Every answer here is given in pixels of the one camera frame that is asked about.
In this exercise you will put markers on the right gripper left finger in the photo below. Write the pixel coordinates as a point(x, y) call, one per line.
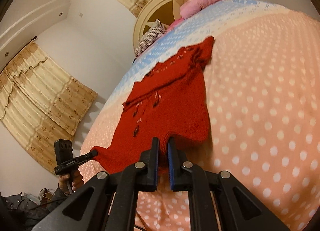
point(107, 202)

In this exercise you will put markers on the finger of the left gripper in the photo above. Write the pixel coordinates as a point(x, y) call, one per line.
point(80, 160)

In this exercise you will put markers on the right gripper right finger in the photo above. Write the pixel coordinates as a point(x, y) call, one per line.
point(217, 201)

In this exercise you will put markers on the red knitted sweater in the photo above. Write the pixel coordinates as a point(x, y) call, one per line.
point(170, 101)

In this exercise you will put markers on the person's left hand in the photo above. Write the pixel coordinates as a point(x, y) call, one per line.
point(69, 183)

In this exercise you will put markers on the beige curtain side window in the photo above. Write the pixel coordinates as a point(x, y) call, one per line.
point(41, 103)

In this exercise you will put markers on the pink blue dotted bedspread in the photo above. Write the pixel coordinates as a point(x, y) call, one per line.
point(262, 89)

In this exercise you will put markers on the striped pillow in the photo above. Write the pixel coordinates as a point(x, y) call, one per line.
point(154, 32)

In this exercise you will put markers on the cream round headboard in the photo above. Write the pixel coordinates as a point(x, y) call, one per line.
point(166, 11)

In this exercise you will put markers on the pink pillow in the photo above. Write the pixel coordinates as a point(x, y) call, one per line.
point(192, 7)

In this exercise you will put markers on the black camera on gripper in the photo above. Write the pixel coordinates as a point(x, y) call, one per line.
point(63, 150)

